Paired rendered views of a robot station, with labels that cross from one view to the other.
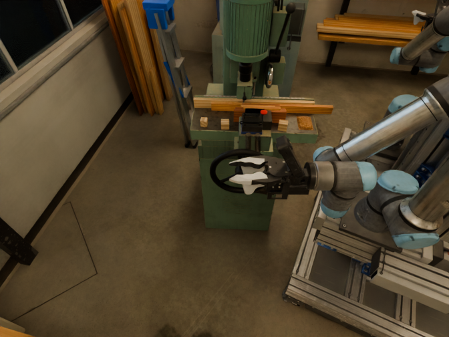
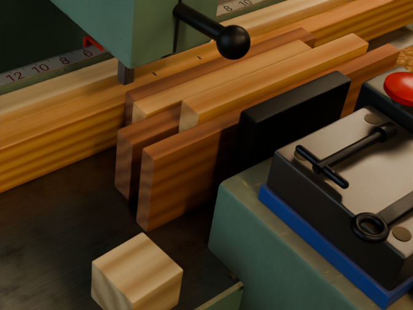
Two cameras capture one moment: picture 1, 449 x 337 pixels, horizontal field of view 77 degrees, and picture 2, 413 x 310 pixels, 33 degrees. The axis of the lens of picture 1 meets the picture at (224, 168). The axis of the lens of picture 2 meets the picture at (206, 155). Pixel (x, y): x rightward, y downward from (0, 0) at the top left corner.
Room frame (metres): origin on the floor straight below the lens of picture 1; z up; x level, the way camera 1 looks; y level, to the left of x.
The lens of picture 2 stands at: (0.85, 0.18, 1.26)
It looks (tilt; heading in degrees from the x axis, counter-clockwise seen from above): 41 degrees down; 311
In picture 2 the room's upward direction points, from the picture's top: 9 degrees clockwise
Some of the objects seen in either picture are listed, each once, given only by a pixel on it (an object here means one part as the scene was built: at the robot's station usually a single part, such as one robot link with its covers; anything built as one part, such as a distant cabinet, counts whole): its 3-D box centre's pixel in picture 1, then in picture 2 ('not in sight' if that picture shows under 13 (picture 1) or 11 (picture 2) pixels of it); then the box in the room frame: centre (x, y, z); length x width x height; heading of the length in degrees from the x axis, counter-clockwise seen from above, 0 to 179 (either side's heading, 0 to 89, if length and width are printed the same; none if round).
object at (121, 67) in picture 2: not in sight; (126, 51); (1.17, -0.09, 0.97); 0.01 x 0.01 x 0.05; 87
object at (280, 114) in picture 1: (259, 116); (278, 129); (1.08, -0.17, 0.93); 0.25 x 0.01 x 0.07; 87
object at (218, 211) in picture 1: (238, 165); not in sight; (1.29, -0.10, 0.36); 0.58 x 0.45 x 0.71; 177
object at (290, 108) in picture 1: (271, 107); (256, 61); (1.17, -0.23, 0.92); 0.60 x 0.02 x 0.04; 87
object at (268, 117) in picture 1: (256, 121); (394, 169); (0.98, -0.14, 0.99); 0.13 x 0.11 x 0.06; 87
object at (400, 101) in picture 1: (403, 111); not in sight; (1.05, -0.81, 0.98); 0.13 x 0.12 x 0.14; 78
